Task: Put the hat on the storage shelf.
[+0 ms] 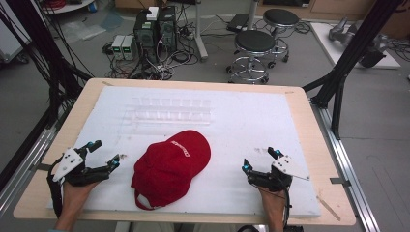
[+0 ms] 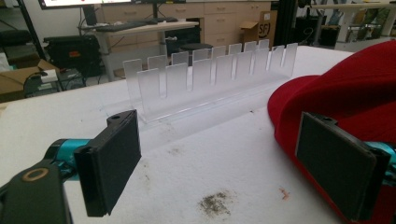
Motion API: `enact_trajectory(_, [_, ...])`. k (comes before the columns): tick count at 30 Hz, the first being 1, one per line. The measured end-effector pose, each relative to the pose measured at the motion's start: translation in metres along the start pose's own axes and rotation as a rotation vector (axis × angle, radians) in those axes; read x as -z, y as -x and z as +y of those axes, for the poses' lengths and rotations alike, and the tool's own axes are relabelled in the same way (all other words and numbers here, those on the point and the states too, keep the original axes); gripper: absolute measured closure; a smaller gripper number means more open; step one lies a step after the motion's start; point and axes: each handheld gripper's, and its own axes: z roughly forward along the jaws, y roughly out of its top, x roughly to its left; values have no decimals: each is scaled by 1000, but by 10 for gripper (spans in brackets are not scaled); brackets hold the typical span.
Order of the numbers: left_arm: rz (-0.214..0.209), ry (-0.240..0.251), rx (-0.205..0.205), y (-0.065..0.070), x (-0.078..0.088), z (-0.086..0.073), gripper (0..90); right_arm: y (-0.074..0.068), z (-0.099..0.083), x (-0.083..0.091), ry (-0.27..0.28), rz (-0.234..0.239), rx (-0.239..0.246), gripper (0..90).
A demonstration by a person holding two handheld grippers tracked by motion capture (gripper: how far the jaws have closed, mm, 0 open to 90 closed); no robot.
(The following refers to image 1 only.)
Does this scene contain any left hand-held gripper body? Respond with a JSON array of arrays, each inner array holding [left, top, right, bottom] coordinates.
[[51, 146, 112, 188]]

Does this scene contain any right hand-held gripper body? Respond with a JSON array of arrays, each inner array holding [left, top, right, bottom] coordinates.
[[248, 155, 310, 193]]

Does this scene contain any person's right hand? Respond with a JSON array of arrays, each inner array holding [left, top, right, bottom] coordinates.
[[256, 186, 287, 224]]

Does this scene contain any person's left hand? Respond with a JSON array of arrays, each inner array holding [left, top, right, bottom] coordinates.
[[60, 180, 101, 224]]

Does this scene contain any white foam mat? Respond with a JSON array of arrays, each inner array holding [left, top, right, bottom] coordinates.
[[47, 85, 322, 218]]

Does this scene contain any red baseball cap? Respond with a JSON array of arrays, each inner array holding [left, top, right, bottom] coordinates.
[[130, 129, 213, 212]]

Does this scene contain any grey tape strip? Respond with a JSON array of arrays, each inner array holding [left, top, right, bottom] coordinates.
[[329, 176, 352, 189]]

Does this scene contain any clear acrylic compartment rack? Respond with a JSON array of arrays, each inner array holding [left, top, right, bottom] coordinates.
[[123, 96, 213, 127]]

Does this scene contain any grey power supply unit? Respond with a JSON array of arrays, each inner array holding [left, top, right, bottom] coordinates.
[[122, 35, 138, 62], [110, 34, 127, 61]]

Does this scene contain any black round stool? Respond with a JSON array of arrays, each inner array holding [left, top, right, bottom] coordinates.
[[226, 29, 278, 86], [262, 8, 301, 64]]

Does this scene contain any white floor board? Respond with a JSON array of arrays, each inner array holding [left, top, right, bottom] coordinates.
[[309, 21, 402, 71]]

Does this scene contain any black computer tower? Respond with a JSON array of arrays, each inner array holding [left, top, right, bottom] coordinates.
[[132, 9, 160, 65], [157, 5, 179, 55]]

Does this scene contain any black flat device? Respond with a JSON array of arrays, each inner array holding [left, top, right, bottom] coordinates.
[[225, 13, 251, 34]]

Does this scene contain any white round table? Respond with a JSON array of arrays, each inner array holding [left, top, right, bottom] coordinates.
[[41, 0, 97, 15]]

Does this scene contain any white box on tower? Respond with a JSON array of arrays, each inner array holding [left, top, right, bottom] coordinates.
[[146, 6, 160, 22]]

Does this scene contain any aluminium rail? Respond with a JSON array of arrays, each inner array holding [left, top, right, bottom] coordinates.
[[309, 101, 383, 232], [0, 124, 67, 214]]

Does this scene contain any tangle of floor cables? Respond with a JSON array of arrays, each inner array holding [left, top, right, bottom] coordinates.
[[102, 18, 201, 81]]

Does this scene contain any black frame strut with cables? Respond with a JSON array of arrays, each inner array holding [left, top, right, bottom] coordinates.
[[0, 0, 95, 131]]

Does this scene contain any black metal frame strut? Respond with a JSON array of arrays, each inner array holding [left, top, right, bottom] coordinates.
[[302, 0, 405, 141]]

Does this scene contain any grey metal post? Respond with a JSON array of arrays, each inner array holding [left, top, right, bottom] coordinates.
[[192, 0, 210, 63]]

